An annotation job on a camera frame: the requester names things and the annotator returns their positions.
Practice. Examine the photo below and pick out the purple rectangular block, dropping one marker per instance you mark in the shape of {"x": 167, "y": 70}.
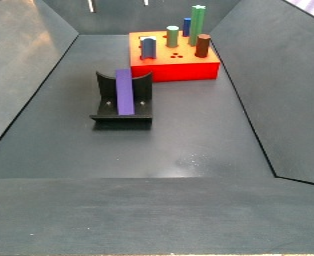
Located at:
{"x": 126, "y": 107}

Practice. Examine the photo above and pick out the red foam peg board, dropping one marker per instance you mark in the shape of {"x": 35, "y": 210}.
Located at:
{"x": 175, "y": 64}

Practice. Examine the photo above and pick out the black curved fixture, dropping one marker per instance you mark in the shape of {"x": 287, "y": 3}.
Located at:
{"x": 142, "y": 88}

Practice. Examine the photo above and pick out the green cylinder peg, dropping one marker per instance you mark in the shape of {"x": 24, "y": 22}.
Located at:
{"x": 172, "y": 34}

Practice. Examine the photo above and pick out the dark blue rounded peg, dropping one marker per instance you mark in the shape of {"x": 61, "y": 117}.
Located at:
{"x": 186, "y": 27}

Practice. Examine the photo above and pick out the green star-shaped peg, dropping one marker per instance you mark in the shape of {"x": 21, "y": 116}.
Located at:
{"x": 198, "y": 13}

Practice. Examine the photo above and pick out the light blue notched peg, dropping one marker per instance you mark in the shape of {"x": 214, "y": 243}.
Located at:
{"x": 148, "y": 47}

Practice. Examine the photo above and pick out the brown cylinder peg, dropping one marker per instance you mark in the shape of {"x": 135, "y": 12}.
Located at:
{"x": 202, "y": 45}

